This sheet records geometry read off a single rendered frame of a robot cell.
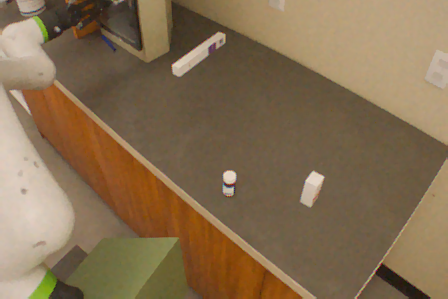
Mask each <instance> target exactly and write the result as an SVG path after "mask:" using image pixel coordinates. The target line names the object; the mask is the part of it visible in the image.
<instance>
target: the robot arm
mask: <svg viewBox="0 0 448 299"><path fill-rule="evenodd" d="M97 1H98V0H85V1H83V2H82V3H78V4H73V2H76V0H69V2H68V3H67V4H66V5H65V6H64V7H60V8H58V9H56V10H54V11H52V10H47V11H45V12H43V13H41V14H39V15H36V16H34V17H32V18H30V19H28V20H25V21H21V22H17V23H12V24H9V25H8V26H7V27H6V28H4V30H3V31H2V33H1V37H0V45H1V48H2V50H3V52H5V54H6V55H7V56H8V57H0V299H83V298H84V296H83V292H82V291H81V290H80V289H79V288H78V287H73V286H70V285H67V284H65V283H64V282H61V281H60V280H59V279H58V278H56V277H55V275H53V274H52V272H51V270H50V269H49V267H48V266H47V265H46V264H44V261H46V260H47V259H48V258H50V257H51V256H53V255H54V254H56V253H58V252H59V251H61V250H62V249H63V248H64V247H65V246H66V244H68V242H69V241H70V239H71V238H72V235H73V232H74V230H75V224H76V216H75V209H74V207H73V204H72V203H71V200H70V199H69V197H68V195H67V194H66V193H65V191H64V190H63V189H62V187H61V186H60V185H59V183H58V181H57V180H55V177H54V176H53V174H52V173H51V172H50V170H49V169H48V167H47V166H46V165H45V163H44V162H43V160H42V158H41V157H40V155H39V153H38V152H37V150H36V148H35V147H34V145H33V144H32V141H30V138H29V137H28V135H27V133H26V131H25V129H24V127H23V126H22V123H21V121H20V120H19V118H18V116H17V113H16V112H15V109H14V107H13V106H12V103H11V101H10V99H9V96H8V95H7V92H6V91H7V90H22V89H26V90H43V89H47V88H49V87H50V86H51V85H52V84H53V83H54V81H55V79H56V76H57V69H56V67H55V64H54V62H53V61H52V59H50V57H49V56H48V55H47V54H46V52H44V50H43V48H42V47H41V45H42V44H44V43H47V42H49V41H50V40H53V39H55V38H57V37H59V36H60V35H62V33H63V32H64V31H65V30H68V29H69V28H71V27H77V29H79V30H80V31H83V29H84V28H85V27H86V26H87V25H88V24H90V23H92V22H93V21H94V20H96V19H97V18H99V17H101V16H102V11H103V9H105V8H108V7H109V6H110V4H111V3H110V2H107V1H105V0H100V1H102V2H100V3H98V5H99V6H98V5H96V7H94V8H90V9H87V10H85V11H82V10H83V9H85V7H87V6H89V5H91V4H92V3H94V2H97ZM117 1H118V0H117ZM89 15H91V16H89ZM87 16H89V17H87ZM84 17H87V18H86V19H85V20H83V21H81V19H82V18H84ZM80 21H81V23H79V22H80Z"/></svg>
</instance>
